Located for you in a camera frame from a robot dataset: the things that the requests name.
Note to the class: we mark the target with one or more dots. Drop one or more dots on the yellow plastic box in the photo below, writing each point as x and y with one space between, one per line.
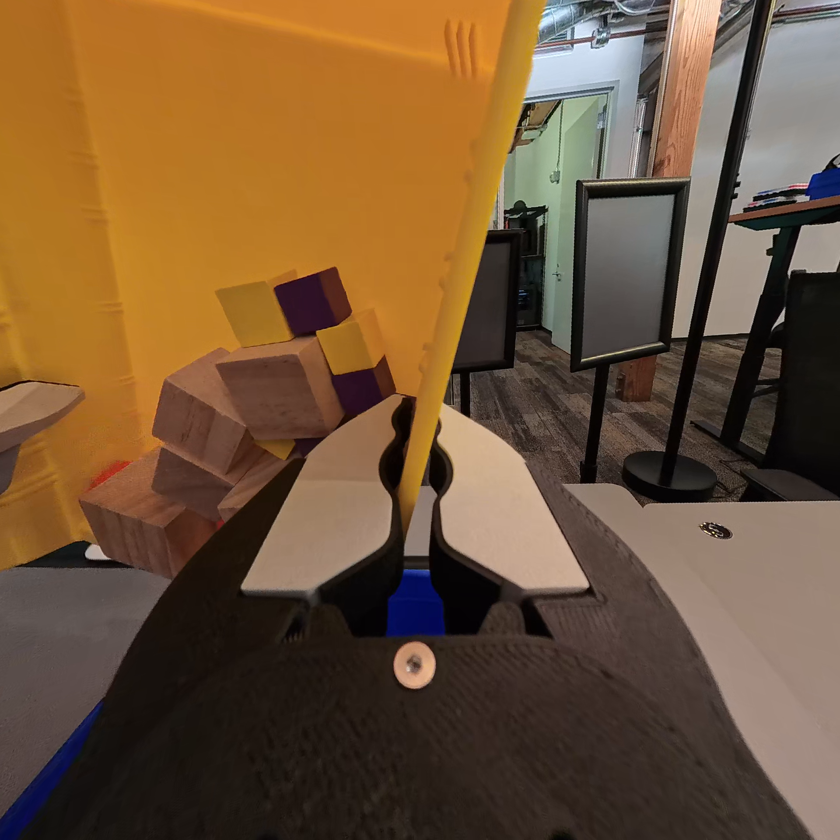
262 164

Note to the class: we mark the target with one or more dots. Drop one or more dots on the black floor lamp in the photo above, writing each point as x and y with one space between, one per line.
669 479

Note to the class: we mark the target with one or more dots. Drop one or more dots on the black framed sign stand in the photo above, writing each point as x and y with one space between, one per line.
627 275
489 302

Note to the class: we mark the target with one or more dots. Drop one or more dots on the white document stand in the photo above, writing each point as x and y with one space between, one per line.
96 553

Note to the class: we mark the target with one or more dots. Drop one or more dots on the blue plastic box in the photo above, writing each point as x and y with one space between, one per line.
417 604

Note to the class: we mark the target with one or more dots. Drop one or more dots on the pile of coloured wooden cubes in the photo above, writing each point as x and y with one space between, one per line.
275 387

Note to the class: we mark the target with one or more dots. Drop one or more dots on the wooden pillar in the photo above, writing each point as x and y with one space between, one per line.
686 85

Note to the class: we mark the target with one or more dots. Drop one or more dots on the small blue storage bin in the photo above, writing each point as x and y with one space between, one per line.
825 185

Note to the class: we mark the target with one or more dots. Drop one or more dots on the metal table grommet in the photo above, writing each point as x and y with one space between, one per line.
715 530

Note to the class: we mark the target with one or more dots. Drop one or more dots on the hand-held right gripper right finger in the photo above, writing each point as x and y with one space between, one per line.
512 525

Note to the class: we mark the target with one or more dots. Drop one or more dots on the silver ceiling ducts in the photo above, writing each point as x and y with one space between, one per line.
590 29

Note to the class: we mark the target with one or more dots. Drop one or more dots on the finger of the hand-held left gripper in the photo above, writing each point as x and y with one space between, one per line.
36 401

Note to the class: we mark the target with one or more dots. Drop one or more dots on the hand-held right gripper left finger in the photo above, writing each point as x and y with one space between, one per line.
328 512

